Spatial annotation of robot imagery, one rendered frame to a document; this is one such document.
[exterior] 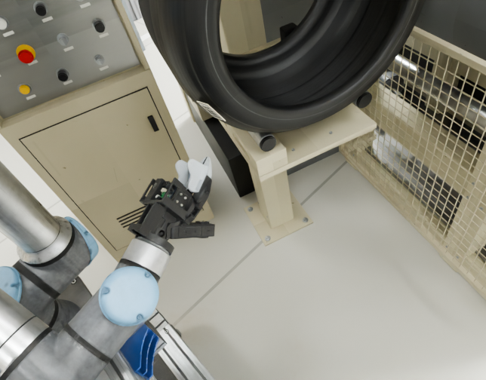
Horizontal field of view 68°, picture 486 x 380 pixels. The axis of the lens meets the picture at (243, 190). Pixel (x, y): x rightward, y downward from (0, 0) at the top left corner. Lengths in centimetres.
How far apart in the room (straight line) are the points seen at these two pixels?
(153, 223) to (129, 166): 95
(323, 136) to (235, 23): 42
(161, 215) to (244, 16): 70
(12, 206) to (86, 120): 74
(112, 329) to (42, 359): 8
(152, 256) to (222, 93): 34
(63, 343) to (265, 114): 56
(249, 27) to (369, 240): 109
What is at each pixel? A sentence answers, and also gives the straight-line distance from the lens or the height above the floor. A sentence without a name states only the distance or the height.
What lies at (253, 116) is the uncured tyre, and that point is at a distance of 80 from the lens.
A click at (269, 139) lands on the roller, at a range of 90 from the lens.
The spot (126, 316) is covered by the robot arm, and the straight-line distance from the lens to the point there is 50.
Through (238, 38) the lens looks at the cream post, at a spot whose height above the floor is 100.
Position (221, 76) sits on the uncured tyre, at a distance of 72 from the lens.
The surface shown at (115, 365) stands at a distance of 107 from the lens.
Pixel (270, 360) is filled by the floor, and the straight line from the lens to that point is 158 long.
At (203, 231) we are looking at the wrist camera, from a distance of 72.
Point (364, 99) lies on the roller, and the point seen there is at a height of 91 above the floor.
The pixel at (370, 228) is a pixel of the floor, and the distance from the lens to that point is 183.
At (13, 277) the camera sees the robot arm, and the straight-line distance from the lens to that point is 88.
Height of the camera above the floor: 151
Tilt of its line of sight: 48 degrees down
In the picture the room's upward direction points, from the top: 17 degrees counter-clockwise
